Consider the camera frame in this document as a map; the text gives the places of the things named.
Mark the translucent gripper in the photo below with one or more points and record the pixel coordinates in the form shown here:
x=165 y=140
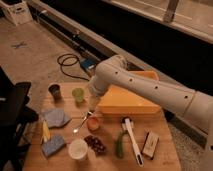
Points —
x=93 y=102

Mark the silver metal fork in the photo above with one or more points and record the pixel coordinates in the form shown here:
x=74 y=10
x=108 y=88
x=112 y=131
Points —
x=83 y=121

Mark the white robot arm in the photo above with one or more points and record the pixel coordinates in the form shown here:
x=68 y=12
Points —
x=194 y=106

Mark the green plastic cup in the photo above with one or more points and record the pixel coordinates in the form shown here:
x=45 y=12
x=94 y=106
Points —
x=78 y=94

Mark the dark brown cup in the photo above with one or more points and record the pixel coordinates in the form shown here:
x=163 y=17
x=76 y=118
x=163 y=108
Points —
x=54 y=90

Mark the white paper cup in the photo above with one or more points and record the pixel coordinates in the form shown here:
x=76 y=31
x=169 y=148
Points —
x=78 y=149

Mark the yellow plastic bin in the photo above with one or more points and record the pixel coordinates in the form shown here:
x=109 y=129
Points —
x=120 y=101

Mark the orange round toy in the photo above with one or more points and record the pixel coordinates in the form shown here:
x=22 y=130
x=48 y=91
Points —
x=93 y=124

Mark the blue power box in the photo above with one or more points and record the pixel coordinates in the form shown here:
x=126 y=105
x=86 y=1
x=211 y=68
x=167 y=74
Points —
x=87 y=64

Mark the blue cloth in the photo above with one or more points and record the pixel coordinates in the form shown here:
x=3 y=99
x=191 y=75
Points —
x=56 y=118

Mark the purple grape bunch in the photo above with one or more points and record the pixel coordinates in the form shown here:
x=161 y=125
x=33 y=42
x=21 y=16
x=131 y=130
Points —
x=96 y=145

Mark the green pepper toy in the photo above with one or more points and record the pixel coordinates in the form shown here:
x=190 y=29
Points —
x=119 y=145

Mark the yellow banana toy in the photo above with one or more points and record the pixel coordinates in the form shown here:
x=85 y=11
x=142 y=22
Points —
x=46 y=136

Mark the blue sponge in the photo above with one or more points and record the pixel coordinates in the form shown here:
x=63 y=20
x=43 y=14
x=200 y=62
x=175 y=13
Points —
x=53 y=145

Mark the black and white box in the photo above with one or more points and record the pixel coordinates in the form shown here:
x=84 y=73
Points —
x=150 y=145

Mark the black chair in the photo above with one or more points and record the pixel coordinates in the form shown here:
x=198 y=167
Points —
x=14 y=116

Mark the white cardboard box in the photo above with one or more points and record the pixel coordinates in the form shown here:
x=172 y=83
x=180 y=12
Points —
x=18 y=13

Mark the white long-handled brush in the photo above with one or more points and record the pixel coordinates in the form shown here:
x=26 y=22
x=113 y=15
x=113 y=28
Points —
x=127 y=125

